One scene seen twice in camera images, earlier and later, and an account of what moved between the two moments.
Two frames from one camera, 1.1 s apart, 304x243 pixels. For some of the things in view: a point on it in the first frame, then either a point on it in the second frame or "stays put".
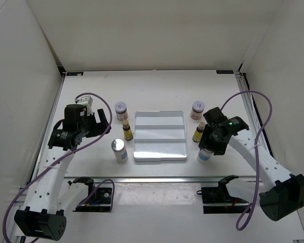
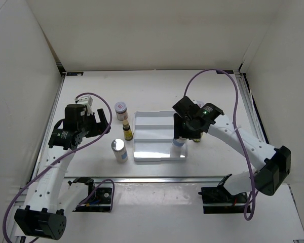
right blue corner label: [225, 72] stays put
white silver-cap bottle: [204, 156] → [179, 147]
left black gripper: [99, 127] stays put
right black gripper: [219, 150] → [178, 130]
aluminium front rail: [162, 180] stays put
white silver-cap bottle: [119, 148] stays put
